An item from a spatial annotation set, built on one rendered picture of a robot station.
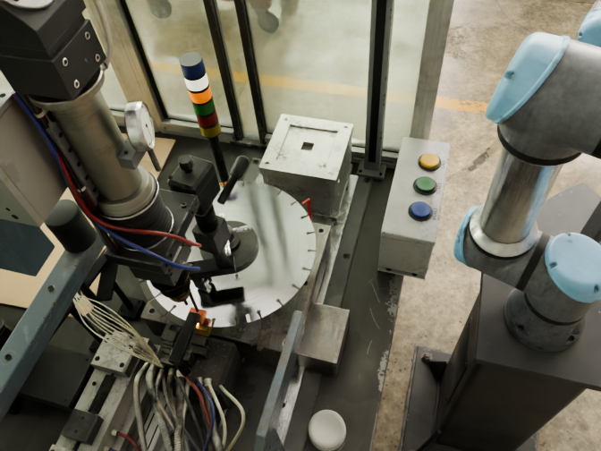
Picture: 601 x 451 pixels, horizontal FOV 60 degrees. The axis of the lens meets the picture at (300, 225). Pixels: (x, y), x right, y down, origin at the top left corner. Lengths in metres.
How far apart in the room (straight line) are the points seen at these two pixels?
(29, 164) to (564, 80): 0.57
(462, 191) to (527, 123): 1.67
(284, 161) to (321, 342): 0.42
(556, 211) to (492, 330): 1.26
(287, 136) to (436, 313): 1.01
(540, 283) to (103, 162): 0.75
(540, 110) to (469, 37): 2.52
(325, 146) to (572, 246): 0.55
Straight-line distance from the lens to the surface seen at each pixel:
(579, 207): 2.40
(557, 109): 0.66
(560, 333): 1.12
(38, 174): 0.58
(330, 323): 1.04
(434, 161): 1.18
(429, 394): 1.86
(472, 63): 2.98
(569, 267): 0.99
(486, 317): 1.16
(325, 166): 1.17
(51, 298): 0.93
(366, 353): 1.09
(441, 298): 2.02
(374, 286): 1.16
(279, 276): 0.94
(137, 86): 1.46
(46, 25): 0.47
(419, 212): 1.08
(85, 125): 0.54
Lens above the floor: 1.76
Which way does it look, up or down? 54 degrees down
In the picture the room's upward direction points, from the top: 7 degrees counter-clockwise
